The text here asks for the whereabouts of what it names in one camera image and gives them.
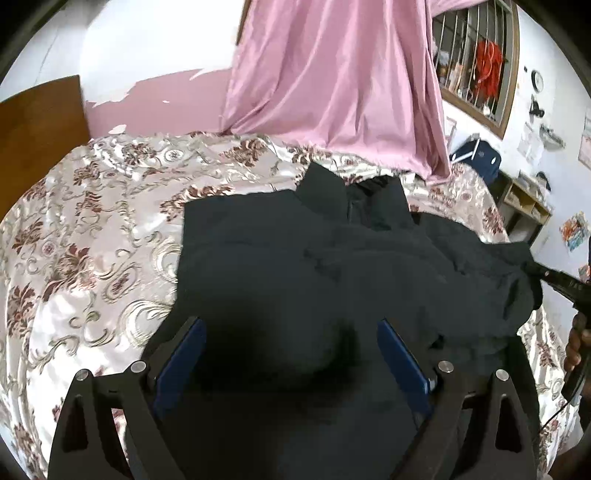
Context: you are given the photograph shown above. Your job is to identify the floral satin bedspread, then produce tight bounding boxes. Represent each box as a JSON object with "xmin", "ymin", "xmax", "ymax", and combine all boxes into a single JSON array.
[{"xmin": 0, "ymin": 131, "xmax": 583, "ymax": 480}]

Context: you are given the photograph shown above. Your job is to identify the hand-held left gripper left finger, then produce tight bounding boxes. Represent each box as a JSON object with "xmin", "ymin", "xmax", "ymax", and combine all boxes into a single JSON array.
[{"xmin": 48, "ymin": 316, "xmax": 206, "ymax": 480}]

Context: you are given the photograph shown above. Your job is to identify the black trousers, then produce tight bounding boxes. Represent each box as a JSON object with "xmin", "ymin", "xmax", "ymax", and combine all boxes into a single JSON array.
[{"xmin": 161, "ymin": 161, "xmax": 546, "ymax": 480}]

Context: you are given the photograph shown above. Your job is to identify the small wall rack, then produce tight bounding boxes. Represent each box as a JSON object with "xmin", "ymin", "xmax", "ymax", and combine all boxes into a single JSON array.
[{"xmin": 540, "ymin": 124, "xmax": 567, "ymax": 149}]

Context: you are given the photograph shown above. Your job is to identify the pink wall poster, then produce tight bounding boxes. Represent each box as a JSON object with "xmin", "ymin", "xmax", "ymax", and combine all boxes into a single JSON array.
[{"xmin": 577, "ymin": 115, "xmax": 591, "ymax": 163}]

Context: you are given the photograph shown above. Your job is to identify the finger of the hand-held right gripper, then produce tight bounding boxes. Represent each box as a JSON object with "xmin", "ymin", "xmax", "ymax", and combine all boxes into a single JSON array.
[{"xmin": 524, "ymin": 261, "xmax": 591, "ymax": 306}]

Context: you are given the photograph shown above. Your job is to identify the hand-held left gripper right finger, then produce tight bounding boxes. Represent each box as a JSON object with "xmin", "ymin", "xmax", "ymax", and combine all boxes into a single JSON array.
[{"xmin": 377, "ymin": 316, "xmax": 539, "ymax": 480}]

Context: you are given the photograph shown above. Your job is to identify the brown wooden headboard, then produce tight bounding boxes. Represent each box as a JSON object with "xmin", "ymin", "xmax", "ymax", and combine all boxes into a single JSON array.
[{"xmin": 0, "ymin": 75, "xmax": 93, "ymax": 222}]

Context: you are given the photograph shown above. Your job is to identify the colourful wall poster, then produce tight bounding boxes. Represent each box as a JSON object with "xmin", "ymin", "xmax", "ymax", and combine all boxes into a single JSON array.
[{"xmin": 560, "ymin": 212, "xmax": 590, "ymax": 252}]

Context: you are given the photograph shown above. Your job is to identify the red hanging garment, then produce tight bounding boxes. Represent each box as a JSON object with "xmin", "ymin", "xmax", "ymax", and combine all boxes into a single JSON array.
[{"xmin": 475, "ymin": 39, "xmax": 505, "ymax": 97}]

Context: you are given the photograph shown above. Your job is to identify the wooden cubby shelf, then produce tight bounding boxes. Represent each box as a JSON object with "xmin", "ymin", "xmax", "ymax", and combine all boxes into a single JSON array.
[{"xmin": 496, "ymin": 173, "xmax": 554, "ymax": 245}]

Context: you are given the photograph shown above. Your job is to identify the dark blue bag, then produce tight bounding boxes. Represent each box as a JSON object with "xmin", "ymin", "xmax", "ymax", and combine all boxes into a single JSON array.
[{"xmin": 450, "ymin": 141, "xmax": 502, "ymax": 185}]

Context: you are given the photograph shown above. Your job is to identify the barred window with wooden frame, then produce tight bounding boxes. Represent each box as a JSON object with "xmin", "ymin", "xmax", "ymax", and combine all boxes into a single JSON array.
[{"xmin": 431, "ymin": 0, "xmax": 520, "ymax": 140}]

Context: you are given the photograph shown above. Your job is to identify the person's right hand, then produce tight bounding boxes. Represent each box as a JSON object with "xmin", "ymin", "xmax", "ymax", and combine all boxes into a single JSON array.
[{"xmin": 563, "ymin": 313, "xmax": 586, "ymax": 373}]

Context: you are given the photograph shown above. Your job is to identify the white paper sheet on wall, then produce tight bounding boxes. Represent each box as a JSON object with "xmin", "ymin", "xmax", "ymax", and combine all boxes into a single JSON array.
[{"xmin": 517, "ymin": 122, "xmax": 544, "ymax": 162}]

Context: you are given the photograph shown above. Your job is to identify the pink curtain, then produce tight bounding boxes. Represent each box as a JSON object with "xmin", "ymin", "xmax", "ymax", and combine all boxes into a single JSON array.
[{"xmin": 221, "ymin": 0, "xmax": 467, "ymax": 183}]

